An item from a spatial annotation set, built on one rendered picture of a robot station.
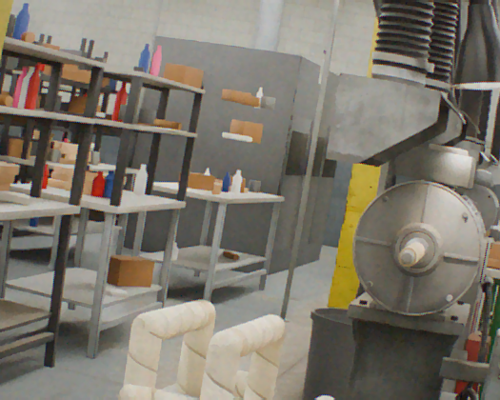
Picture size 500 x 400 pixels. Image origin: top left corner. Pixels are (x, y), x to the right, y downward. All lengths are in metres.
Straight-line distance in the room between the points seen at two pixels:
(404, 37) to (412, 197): 0.31
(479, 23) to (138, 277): 5.87
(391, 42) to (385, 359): 0.67
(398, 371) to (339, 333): 2.49
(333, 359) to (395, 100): 3.05
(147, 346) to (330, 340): 3.71
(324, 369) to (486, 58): 3.08
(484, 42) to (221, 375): 1.00
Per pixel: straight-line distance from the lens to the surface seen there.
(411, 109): 1.85
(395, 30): 2.02
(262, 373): 1.28
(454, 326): 2.22
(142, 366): 1.14
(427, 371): 2.31
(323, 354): 4.86
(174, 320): 1.18
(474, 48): 1.95
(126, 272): 7.57
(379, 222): 2.14
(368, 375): 2.33
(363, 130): 1.85
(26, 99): 5.39
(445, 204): 2.13
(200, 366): 1.30
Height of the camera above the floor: 1.40
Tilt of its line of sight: 3 degrees down
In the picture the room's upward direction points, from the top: 10 degrees clockwise
